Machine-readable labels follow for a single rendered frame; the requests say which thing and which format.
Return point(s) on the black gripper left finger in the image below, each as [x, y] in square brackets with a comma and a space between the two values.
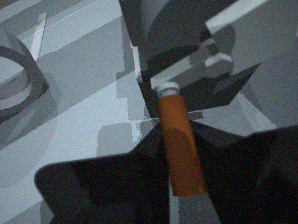
[140, 177]

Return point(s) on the grey cylinder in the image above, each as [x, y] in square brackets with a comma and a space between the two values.
[26, 89]

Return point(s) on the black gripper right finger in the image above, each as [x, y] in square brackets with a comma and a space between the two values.
[237, 168]

